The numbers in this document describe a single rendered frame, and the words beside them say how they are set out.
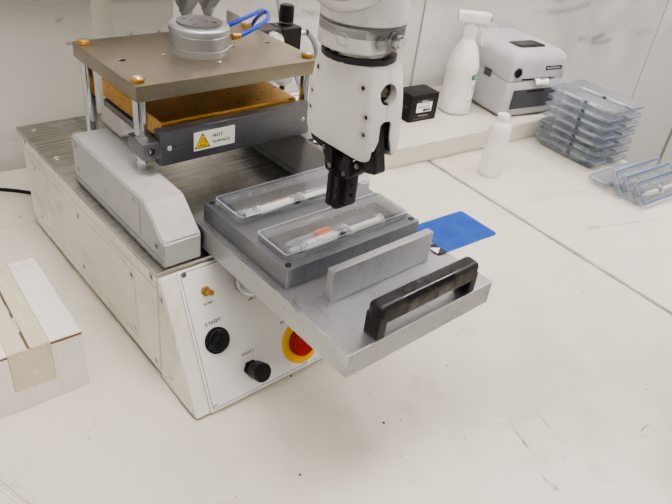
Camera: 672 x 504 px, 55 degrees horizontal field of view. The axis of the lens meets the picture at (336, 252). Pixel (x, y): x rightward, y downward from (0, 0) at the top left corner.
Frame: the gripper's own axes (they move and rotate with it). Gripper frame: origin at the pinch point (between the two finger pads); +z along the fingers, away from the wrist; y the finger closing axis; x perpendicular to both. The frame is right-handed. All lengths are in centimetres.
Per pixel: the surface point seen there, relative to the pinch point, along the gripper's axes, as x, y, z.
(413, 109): -71, 51, 22
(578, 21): -159, 63, 12
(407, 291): 3.5, -14.4, 3.7
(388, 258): -0.3, -8.2, 4.8
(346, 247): 1.8, -3.8, 5.1
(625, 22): -187, 61, 14
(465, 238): -47, 13, 30
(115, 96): 10.3, 34.5, -0.1
